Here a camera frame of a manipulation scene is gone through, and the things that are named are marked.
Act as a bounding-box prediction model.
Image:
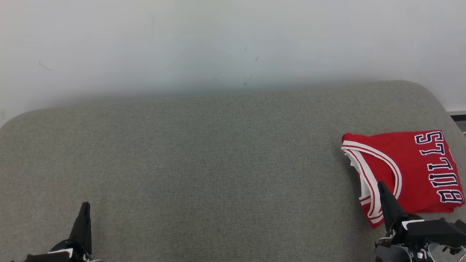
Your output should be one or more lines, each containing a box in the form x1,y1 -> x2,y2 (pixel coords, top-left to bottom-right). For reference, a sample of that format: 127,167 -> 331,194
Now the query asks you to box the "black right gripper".
378,181 -> 423,247

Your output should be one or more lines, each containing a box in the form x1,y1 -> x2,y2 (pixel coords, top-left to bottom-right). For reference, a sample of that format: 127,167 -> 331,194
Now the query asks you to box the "grey fabric sofa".
0,80 -> 466,262

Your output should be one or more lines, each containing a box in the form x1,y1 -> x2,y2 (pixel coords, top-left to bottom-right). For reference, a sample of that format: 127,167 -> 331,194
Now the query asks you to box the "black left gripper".
51,202 -> 96,262

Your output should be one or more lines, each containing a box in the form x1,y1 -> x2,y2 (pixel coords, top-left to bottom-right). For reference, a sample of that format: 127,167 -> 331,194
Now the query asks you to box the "red white basketball jersey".
341,130 -> 466,229

